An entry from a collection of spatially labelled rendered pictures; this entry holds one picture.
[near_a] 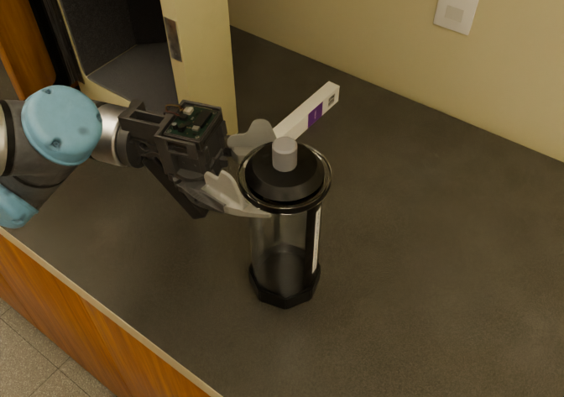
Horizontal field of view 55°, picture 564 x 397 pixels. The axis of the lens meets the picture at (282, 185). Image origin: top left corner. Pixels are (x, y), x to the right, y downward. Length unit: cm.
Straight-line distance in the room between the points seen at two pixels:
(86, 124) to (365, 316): 48
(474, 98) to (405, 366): 57
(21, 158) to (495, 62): 82
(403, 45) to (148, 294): 69
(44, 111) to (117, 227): 42
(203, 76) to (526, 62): 57
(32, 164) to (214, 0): 42
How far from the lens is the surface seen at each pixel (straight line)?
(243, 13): 137
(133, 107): 68
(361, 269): 86
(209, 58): 91
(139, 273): 88
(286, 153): 59
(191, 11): 84
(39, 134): 55
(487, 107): 115
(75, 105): 57
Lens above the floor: 165
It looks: 48 degrees down
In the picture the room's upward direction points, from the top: straight up
